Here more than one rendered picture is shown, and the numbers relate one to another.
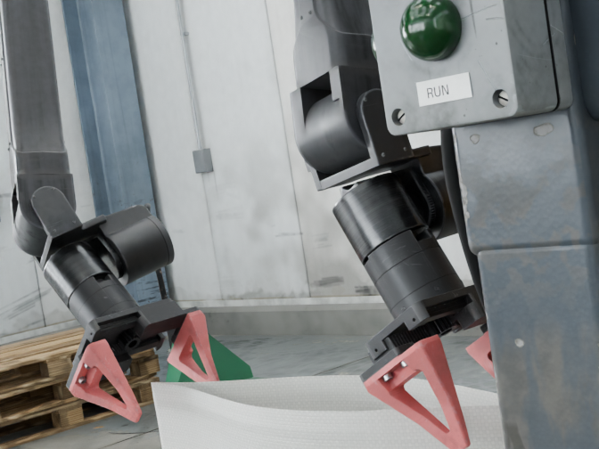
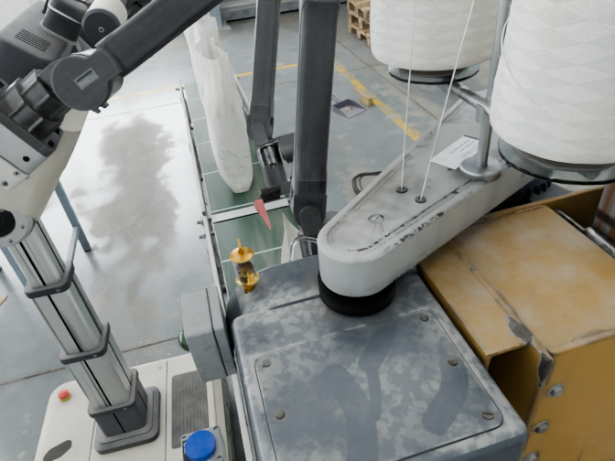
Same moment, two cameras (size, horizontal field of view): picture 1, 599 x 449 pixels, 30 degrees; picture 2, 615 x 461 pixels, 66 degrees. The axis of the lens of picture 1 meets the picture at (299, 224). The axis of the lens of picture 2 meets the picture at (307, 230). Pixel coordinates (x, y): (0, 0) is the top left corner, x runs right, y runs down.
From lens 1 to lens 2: 0.70 m
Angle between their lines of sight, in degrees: 45
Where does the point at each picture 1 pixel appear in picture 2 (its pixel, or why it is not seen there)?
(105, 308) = (270, 180)
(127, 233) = (287, 145)
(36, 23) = (269, 33)
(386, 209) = (308, 248)
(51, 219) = (256, 138)
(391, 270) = not seen: hidden behind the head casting
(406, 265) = not seen: hidden behind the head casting
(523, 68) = (205, 373)
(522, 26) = (205, 363)
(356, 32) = (307, 179)
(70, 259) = (264, 155)
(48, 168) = (260, 113)
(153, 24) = not seen: outside the picture
